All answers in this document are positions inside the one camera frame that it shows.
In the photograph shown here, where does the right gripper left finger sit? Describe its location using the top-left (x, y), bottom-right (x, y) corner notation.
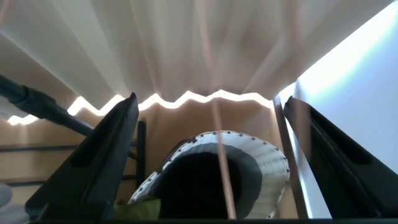
top-left (24, 92), bottom-right (140, 220)

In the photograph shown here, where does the pink clothes hanger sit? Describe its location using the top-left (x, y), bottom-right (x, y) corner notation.
top-left (195, 0), bottom-right (312, 220)

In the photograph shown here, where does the green garment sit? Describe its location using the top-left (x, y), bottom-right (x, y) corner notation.
top-left (113, 197), bottom-right (162, 220)

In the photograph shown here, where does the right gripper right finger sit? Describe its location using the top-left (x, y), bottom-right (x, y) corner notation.
top-left (283, 95), bottom-right (398, 218)

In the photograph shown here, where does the white laundry basket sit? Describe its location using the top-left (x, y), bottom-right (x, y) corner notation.
top-left (129, 130), bottom-right (290, 220)

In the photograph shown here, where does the black clothes rack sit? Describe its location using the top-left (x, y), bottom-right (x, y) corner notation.
top-left (0, 73), bottom-right (147, 188)

